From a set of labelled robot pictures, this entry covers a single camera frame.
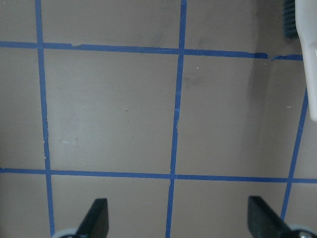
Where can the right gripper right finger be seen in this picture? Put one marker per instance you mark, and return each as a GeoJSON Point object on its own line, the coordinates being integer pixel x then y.
{"type": "Point", "coordinates": [263, 222]}

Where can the beige hand brush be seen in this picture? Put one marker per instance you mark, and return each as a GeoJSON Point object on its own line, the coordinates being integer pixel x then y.
{"type": "Point", "coordinates": [300, 20]}

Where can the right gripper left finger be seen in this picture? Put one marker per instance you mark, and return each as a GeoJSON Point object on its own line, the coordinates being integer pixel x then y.
{"type": "Point", "coordinates": [94, 225]}

